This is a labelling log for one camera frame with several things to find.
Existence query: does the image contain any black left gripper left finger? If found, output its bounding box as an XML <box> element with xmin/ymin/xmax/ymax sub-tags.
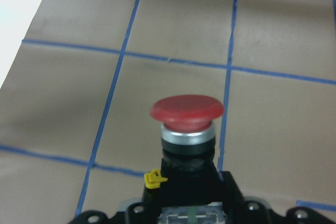
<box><xmin>69</xmin><ymin>200</ymin><xmax>158</xmax><ymax>224</ymax></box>

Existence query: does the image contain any red emergency push button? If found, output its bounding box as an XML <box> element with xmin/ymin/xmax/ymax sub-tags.
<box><xmin>143</xmin><ymin>94</ymin><xmax>227</xmax><ymax>223</ymax></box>

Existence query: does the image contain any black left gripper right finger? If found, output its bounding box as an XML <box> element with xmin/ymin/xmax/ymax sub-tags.
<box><xmin>218</xmin><ymin>171</ymin><xmax>335</xmax><ymax>223</ymax></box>

